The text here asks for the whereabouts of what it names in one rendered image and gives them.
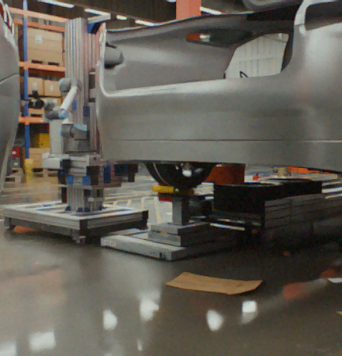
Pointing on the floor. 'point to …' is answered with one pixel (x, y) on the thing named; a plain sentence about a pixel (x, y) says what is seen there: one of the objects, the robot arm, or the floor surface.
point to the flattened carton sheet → (185, 281)
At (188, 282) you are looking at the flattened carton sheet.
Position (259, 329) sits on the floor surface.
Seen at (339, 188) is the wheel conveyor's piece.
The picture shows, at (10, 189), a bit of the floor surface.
